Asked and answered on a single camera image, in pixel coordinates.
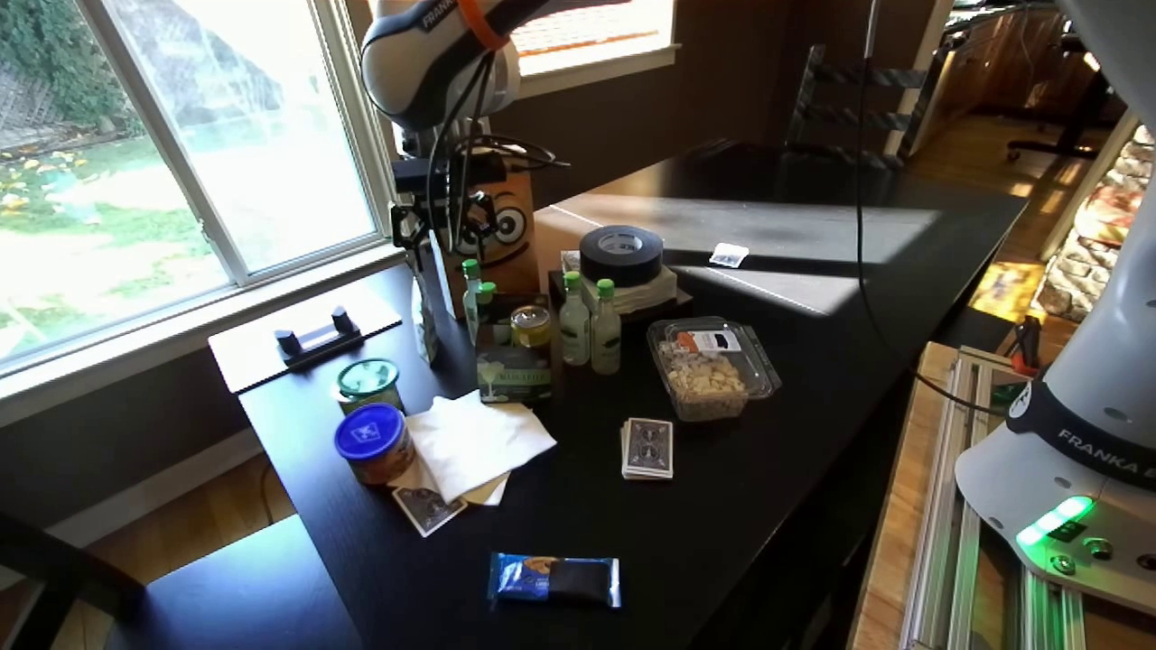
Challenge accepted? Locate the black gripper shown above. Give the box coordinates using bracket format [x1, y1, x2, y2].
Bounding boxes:
[392, 149, 507, 258]

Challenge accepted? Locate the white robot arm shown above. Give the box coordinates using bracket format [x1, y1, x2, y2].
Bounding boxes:
[359, 0, 1156, 611]

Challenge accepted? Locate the orange smiley face box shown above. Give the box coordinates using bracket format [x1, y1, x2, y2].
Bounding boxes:
[463, 170, 538, 300]

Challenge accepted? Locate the silver drink can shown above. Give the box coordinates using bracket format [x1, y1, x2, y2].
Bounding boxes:
[511, 304, 554, 350]

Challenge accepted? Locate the green lid jar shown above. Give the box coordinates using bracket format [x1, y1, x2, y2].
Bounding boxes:
[336, 357, 403, 411]

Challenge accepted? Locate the black tape roll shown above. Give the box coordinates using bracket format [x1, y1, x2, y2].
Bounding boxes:
[577, 223, 665, 287]

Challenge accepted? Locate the green cap bottle on table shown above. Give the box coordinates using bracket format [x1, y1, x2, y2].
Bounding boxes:
[588, 277, 622, 376]

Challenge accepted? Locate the white paper napkin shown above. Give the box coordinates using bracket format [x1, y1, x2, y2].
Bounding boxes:
[403, 394, 557, 506]

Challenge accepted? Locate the blue lid jar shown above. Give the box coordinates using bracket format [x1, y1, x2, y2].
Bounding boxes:
[333, 406, 411, 484]

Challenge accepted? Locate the white label sticker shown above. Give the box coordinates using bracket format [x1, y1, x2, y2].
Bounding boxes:
[709, 244, 753, 270]

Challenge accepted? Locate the small photo card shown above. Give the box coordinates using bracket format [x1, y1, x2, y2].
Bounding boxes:
[394, 489, 463, 539]

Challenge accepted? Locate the clear plastic seed container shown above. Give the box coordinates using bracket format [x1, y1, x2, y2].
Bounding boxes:
[647, 315, 780, 424]

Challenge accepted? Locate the playing card deck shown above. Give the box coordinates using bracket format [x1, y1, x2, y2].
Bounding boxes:
[622, 416, 677, 481]

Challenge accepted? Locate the blue snack bar wrapper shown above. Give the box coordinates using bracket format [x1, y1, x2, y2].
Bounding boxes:
[488, 552, 622, 611]

